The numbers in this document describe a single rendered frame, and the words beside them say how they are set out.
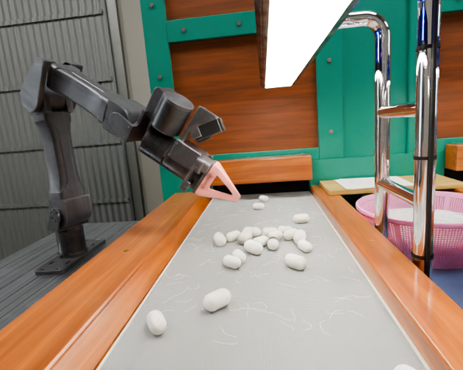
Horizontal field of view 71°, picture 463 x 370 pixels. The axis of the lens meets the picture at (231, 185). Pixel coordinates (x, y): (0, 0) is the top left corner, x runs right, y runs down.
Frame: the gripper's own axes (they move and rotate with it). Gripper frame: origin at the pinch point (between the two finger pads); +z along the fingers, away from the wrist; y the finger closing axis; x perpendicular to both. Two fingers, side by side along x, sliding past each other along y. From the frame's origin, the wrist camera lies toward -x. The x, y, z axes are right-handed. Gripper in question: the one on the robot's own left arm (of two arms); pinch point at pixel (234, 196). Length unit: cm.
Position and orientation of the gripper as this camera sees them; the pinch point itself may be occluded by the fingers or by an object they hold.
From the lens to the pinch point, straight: 60.4
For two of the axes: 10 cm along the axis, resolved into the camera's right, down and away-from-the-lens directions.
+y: 1.1, -1.7, 9.8
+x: -5.4, 8.2, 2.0
